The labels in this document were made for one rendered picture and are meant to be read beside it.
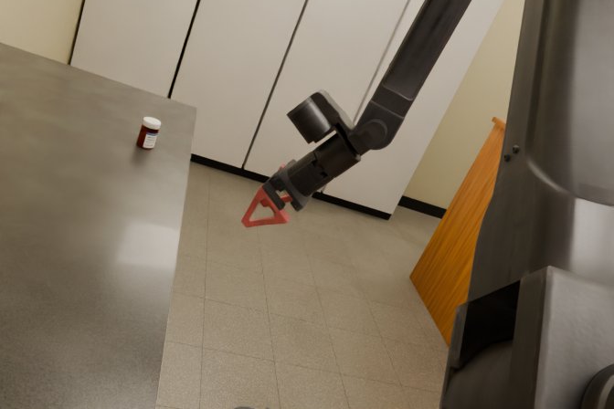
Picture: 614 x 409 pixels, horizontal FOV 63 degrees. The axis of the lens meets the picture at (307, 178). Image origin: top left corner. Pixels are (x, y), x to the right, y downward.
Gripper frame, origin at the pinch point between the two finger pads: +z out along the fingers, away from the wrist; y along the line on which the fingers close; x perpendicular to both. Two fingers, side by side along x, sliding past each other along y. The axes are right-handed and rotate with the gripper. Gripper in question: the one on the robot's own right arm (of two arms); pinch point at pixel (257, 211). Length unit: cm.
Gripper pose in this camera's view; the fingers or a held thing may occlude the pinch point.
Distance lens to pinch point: 85.0
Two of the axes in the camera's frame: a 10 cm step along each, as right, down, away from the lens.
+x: 6.0, 7.9, 1.0
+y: -2.1, 2.8, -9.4
